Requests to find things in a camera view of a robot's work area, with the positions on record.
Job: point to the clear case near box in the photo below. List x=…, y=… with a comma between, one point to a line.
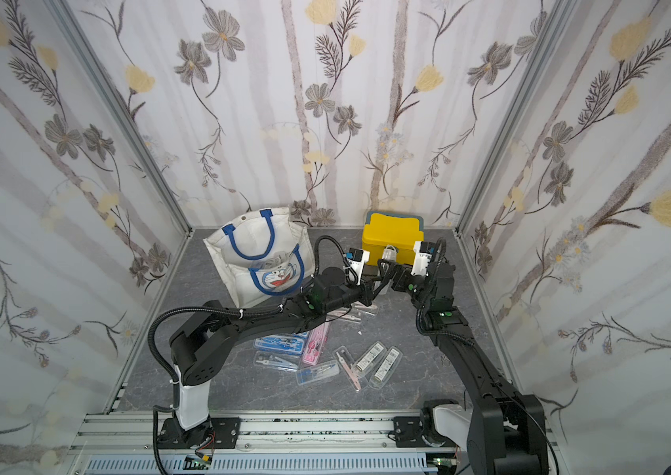
x=390, y=254

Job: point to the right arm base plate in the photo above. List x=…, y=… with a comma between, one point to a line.
x=416, y=432

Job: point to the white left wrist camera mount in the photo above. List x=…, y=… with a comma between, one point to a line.
x=356, y=260

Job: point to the white canvas tote bag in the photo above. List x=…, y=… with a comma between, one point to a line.
x=260, y=255

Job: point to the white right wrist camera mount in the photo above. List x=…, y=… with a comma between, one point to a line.
x=424, y=252

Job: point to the blue compass case lower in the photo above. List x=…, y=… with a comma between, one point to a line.
x=289, y=345

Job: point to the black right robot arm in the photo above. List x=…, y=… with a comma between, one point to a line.
x=506, y=432

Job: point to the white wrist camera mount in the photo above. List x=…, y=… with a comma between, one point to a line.
x=424, y=252
x=356, y=260

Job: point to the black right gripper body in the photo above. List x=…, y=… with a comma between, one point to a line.
x=408, y=279

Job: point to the clear labelled case right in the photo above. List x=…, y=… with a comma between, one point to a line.
x=386, y=369

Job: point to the clear case pink compass lower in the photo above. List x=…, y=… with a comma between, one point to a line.
x=345, y=315

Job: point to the yellow storage box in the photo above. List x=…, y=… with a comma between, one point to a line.
x=400, y=231

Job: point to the clear compass case bottom left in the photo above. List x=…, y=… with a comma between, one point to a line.
x=276, y=361

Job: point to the clear case pink compass upper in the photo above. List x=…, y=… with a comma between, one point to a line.
x=365, y=309

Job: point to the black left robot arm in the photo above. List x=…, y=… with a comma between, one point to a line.
x=200, y=348

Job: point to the clear case pink compass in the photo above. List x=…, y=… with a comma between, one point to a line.
x=365, y=309
x=345, y=315
x=347, y=364

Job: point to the clear labelled case left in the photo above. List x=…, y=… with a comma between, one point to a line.
x=367, y=361

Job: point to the clear labelled case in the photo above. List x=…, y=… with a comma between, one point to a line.
x=367, y=361
x=386, y=369

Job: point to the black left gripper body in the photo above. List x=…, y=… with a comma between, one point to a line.
x=348, y=294

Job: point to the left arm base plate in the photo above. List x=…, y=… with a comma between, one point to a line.
x=217, y=433

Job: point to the clear compass case bottom middle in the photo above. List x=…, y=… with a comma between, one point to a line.
x=319, y=372

